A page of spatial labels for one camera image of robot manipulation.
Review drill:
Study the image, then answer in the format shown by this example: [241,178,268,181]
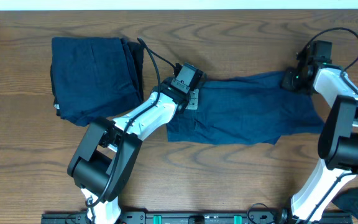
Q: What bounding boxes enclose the folded dark blue shorts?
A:
[50,37,144,126]

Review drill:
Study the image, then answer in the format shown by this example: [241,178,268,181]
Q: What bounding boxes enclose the left black camera cable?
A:
[85,37,183,224]

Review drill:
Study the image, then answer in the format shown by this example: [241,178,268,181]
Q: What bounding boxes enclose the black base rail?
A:
[40,211,354,224]

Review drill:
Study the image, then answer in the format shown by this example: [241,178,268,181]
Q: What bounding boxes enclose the right black camera cable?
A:
[300,27,358,106]

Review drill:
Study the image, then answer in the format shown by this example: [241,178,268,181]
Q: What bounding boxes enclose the black camera cable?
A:
[85,37,183,224]
[300,27,358,106]

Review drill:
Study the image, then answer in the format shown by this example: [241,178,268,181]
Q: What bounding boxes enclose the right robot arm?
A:
[277,40,358,223]

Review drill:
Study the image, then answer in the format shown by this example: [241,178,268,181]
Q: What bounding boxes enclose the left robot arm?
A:
[67,63,205,223]

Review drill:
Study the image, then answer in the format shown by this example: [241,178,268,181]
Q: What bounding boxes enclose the dark blue shorts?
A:
[167,72,324,145]
[50,37,144,126]

